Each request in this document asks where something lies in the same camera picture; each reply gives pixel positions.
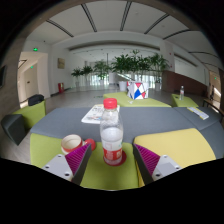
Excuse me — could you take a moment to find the group of potted green plants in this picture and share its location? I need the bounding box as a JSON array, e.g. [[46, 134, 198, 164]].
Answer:
[[70, 49, 171, 89]]

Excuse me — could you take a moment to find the white printed magazine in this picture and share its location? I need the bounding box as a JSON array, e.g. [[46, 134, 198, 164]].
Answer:
[[80, 103, 121, 125]]

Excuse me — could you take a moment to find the dark wooden table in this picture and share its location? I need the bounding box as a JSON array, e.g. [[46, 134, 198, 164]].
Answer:
[[202, 97, 224, 116]]

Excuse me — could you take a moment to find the clear red-capped water bottle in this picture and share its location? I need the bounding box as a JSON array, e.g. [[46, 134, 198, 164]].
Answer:
[[99, 97, 125, 166]]

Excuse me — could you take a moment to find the white folded leaflet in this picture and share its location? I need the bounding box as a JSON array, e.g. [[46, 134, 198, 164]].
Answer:
[[186, 106, 210, 121]]

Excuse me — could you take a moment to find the black wall screen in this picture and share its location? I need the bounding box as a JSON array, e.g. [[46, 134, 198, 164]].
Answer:
[[0, 64, 7, 89]]

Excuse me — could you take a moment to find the flat round red coaster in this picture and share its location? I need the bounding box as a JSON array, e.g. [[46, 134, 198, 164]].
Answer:
[[102, 149, 128, 167]]

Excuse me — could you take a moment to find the lime green seat block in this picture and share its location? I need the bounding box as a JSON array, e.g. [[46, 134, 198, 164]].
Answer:
[[12, 100, 47, 131]]

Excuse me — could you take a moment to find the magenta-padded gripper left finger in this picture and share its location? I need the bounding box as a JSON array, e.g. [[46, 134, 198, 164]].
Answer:
[[41, 143, 93, 186]]

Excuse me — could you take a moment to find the red and white mug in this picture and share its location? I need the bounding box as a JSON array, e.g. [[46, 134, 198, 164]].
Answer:
[[60, 134, 97, 156]]

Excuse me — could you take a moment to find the small lime green cube seat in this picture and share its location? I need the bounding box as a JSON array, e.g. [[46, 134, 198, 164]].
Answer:
[[171, 93, 200, 108]]

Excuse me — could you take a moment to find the framed wall picture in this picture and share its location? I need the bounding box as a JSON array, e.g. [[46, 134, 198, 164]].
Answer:
[[57, 57, 66, 70]]

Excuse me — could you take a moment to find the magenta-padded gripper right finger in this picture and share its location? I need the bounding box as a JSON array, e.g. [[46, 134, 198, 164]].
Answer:
[[132, 143, 183, 186]]

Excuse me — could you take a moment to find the black bag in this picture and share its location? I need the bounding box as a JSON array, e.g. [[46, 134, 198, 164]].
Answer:
[[27, 93, 45, 107]]

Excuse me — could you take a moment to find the red white blue polyhedron box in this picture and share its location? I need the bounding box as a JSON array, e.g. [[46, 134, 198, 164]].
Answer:
[[126, 80, 150, 101]]

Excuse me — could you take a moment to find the dark grey armchair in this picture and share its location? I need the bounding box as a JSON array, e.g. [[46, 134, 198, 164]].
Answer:
[[0, 113, 27, 146]]

